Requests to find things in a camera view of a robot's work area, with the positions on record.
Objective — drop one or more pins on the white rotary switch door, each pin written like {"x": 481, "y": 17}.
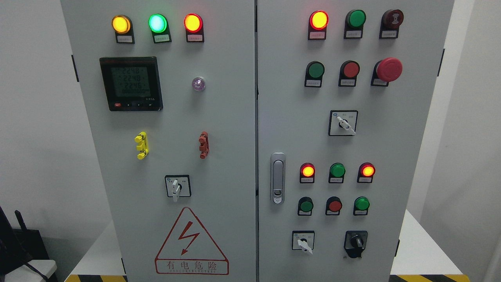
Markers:
{"x": 178, "y": 186}

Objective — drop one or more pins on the red terminal clip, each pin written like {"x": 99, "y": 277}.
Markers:
{"x": 203, "y": 145}

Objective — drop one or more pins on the red lit lamp lower left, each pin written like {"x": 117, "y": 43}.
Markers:
{"x": 307, "y": 173}

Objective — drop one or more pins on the red lit lamp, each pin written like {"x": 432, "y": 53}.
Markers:
{"x": 307, "y": 173}
{"x": 317, "y": 25}
{"x": 366, "y": 173}

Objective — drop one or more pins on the small clear purple lamp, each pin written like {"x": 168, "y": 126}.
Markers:
{"x": 198, "y": 84}

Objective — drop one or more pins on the green push button lower left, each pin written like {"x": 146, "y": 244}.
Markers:
{"x": 305, "y": 206}

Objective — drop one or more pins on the green push button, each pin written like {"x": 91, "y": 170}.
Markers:
{"x": 305, "y": 206}
{"x": 314, "y": 74}

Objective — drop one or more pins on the green unlit lamp lower middle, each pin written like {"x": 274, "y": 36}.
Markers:
{"x": 337, "y": 173}

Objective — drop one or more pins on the green unlit lamp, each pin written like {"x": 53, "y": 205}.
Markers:
{"x": 354, "y": 24}
{"x": 337, "y": 173}

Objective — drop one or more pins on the green push button upper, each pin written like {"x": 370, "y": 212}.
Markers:
{"x": 314, "y": 74}

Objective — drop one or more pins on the grey left cabinet door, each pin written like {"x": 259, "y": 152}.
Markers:
{"x": 222, "y": 184}

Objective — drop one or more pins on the grey cabinet door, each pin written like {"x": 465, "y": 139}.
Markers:
{"x": 294, "y": 119}
{"x": 222, "y": 184}

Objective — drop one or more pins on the red push button lower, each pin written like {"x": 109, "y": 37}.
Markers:
{"x": 333, "y": 206}

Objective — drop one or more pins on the red push button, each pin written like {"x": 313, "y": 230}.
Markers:
{"x": 349, "y": 71}
{"x": 333, "y": 206}

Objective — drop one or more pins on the yellow terminal clip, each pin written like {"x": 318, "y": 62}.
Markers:
{"x": 142, "y": 145}

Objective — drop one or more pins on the grey right cabinet door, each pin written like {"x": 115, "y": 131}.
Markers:
{"x": 294, "y": 119}

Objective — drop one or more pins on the red lit lamp lower right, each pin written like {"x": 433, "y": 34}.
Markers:
{"x": 366, "y": 173}

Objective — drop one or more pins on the red push button upper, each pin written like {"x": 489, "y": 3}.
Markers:
{"x": 349, "y": 71}

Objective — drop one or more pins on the red electric danger warning sticker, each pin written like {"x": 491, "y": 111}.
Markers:
{"x": 190, "y": 250}

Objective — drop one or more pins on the green lamp lower right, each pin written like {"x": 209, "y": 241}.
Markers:
{"x": 361, "y": 206}

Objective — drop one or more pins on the red lit lamp left door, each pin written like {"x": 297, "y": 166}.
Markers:
{"x": 194, "y": 26}

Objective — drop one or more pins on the black digital power meter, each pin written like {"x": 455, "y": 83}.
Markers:
{"x": 132, "y": 83}

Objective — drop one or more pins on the red lit lamp right top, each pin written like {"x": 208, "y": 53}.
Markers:
{"x": 317, "y": 25}

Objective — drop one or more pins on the green lit indicator lamp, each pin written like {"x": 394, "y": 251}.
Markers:
{"x": 159, "y": 28}

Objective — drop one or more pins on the red emergency stop mushroom button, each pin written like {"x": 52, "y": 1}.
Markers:
{"x": 386, "y": 71}

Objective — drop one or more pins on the green unlit lamp right top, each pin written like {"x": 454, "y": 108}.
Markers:
{"x": 354, "y": 24}

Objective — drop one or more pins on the yellow indicator lamp top left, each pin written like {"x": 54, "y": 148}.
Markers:
{"x": 123, "y": 29}

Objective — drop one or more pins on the dark red buzzer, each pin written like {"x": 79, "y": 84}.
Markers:
{"x": 390, "y": 23}

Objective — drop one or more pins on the white stand platform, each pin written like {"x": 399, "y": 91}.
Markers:
{"x": 418, "y": 259}

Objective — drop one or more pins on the black device with antenna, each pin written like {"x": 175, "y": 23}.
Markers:
{"x": 23, "y": 255}

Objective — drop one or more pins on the silver door latch handle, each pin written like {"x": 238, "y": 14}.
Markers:
{"x": 277, "y": 177}

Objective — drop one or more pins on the white rotary switch upper right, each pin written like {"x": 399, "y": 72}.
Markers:
{"x": 342, "y": 123}

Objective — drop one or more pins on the white rotary switch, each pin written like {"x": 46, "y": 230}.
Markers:
{"x": 303, "y": 240}
{"x": 342, "y": 123}

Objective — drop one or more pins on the white rotary switch lower right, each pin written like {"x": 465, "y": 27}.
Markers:
{"x": 303, "y": 240}

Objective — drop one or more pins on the black rotary knob switch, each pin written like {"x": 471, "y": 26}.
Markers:
{"x": 355, "y": 243}

